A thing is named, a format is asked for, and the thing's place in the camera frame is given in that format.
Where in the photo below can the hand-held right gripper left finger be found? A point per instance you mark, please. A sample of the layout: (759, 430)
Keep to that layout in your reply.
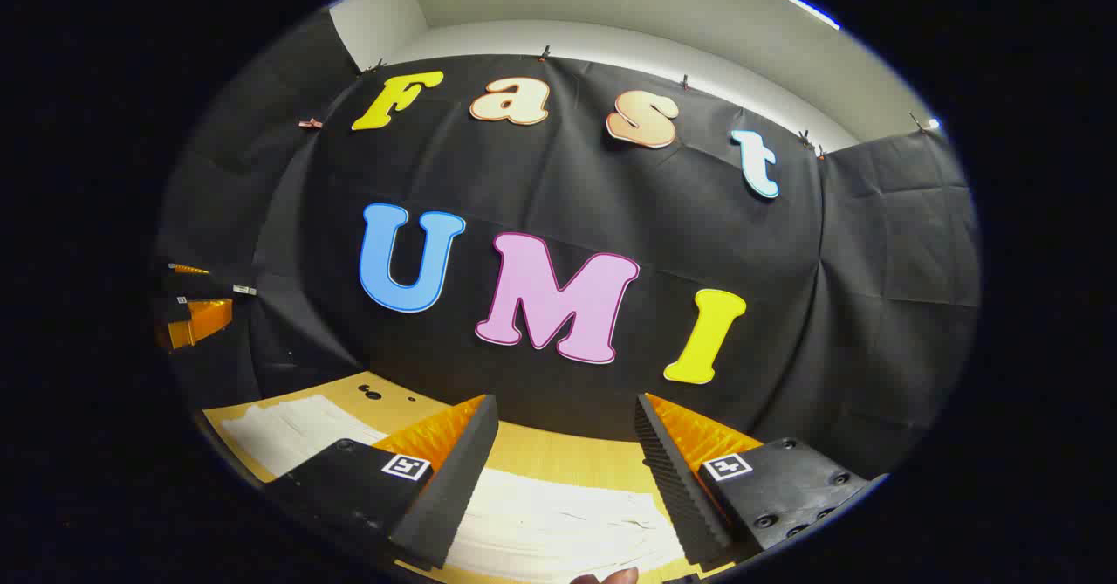
(458, 479)

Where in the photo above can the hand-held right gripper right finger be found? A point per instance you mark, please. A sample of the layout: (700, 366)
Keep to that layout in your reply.
(672, 479)

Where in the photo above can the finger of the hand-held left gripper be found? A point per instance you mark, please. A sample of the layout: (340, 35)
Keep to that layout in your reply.
(205, 318)
(188, 269)

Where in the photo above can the white jeans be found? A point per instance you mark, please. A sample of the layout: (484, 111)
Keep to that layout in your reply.
(541, 523)

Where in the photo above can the black backdrop cloth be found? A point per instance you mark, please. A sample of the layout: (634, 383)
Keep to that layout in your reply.
(558, 182)

